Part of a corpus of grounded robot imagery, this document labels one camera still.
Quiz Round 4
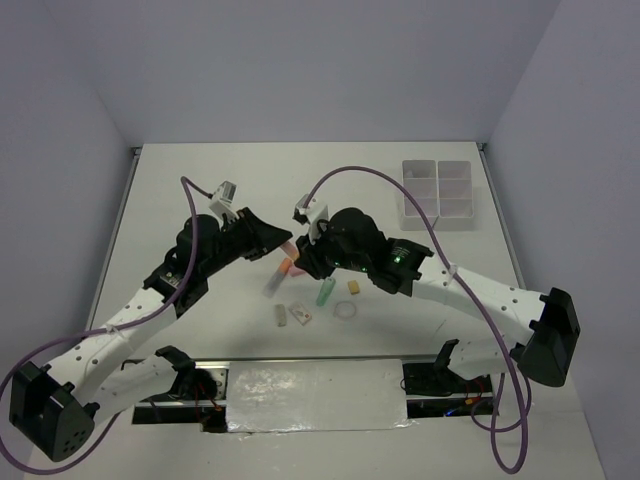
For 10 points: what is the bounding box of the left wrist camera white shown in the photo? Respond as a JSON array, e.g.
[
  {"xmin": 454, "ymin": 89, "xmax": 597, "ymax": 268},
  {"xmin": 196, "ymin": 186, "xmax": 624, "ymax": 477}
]
[{"xmin": 209, "ymin": 181, "xmax": 238, "ymax": 222}]

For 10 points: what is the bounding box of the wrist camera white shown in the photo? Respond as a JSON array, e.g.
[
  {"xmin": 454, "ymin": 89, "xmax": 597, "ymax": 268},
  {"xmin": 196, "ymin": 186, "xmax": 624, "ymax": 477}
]
[
  {"xmin": 209, "ymin": 181, "xmax": 238, "ymax": 222},
  {"xmin": 293, "ymin": 194, "xmax": 329, "ymax": 244}
]

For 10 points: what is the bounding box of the left white compartment container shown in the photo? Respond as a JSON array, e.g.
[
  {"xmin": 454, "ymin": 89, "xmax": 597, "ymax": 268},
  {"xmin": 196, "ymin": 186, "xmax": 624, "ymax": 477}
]
[{"xmin": 398, "ymin": 159, "xmax": 439, "ymax": 231}]

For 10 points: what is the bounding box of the right white compartment container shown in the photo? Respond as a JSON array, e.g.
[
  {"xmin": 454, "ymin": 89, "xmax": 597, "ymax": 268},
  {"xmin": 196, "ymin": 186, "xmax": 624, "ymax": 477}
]
[{"xmin": 435, "ymin": 161, "xmax": 474, "ymax": 231}]

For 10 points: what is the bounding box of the green stapler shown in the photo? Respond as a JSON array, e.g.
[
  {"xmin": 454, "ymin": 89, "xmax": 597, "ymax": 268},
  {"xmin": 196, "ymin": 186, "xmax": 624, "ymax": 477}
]
[{"xmin": 315, "ymin": 277, "xmax": 336, "ymax": 307}]

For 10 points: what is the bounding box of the white compartment container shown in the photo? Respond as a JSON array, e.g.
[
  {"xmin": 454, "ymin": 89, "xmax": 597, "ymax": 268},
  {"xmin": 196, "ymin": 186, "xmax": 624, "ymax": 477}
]
[
  {"xmin": 398, "ymin": 159, "xmax": 439, "ymax": 231},
  {"xmin": 435, "ymin": 161, "xmax": 474, "ymax": 231}
]

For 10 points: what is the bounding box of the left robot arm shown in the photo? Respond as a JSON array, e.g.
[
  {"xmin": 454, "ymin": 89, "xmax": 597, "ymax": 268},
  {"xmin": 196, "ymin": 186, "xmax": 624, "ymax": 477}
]
[{"xmin": 3, "ymin": 208, "xmax": 292, "ymax": 463}]

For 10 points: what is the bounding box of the pink yellow highlighter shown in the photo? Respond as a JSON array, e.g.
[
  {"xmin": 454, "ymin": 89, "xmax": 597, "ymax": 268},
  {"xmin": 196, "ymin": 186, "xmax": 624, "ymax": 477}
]
[{"xmin": 281, "ymin": 241, "xmax": 299, "ymax": 261}]

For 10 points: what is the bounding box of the silver foil covered plate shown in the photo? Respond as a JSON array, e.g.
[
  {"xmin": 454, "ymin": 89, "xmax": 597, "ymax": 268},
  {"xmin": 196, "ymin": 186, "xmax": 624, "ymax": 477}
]
[{"xmin": 226, "ymin": 359, "xmax": 409, "ymax": 433}]

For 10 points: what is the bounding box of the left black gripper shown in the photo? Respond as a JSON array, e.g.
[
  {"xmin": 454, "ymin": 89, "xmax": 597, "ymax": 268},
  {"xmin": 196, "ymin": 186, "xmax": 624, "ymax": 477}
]
[{"xmin": 201, "ymin": 207, "xmax": 292, "ymax": 278}]

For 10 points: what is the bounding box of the clear tape roll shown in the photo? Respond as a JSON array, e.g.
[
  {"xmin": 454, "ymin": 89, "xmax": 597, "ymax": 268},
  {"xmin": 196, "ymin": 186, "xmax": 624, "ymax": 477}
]
[{"xmin": 333, "ymin": 301, "xmax": 357, "ymax": 320}]

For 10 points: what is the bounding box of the orange capped clear tube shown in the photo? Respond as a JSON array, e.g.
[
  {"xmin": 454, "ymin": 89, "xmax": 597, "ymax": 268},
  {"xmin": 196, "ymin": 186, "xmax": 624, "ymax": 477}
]
[{"xmin": 262, "ymin": 258, "xmax": 292, "ymax": 298}]

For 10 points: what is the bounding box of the yellow eraser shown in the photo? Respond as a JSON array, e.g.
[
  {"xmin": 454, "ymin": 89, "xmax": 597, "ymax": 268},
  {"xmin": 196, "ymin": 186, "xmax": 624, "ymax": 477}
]
[{"xmin": 348, "ymin": 280, "xmax": 360, "ymax": 295}]

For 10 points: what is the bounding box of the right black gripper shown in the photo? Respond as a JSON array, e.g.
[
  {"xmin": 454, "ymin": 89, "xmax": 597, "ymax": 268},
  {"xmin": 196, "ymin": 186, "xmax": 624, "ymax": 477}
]
[{"xmin": 295, "ymin": 217, "xmax": 369, "ymax": 279}]

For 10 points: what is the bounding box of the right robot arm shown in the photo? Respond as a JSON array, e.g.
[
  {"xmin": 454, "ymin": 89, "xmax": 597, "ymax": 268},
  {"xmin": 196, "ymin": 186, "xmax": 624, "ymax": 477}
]
[{"xmin": 293, "ymin": 207, "xmax": 580, "ymax": 391}]

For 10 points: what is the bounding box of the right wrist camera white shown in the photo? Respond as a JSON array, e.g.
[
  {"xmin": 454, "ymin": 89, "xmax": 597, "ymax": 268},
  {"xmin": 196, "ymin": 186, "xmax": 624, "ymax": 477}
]
[{"xmin": 293, "ymin": 194, "xmax": 329, "ymax": 244}]

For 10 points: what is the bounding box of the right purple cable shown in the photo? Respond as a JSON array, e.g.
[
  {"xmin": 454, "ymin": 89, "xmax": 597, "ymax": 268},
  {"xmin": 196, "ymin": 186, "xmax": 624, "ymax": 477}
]
[{"xmin": 307, "ymin": 166, "xmax": 532, "ymax": 474}]

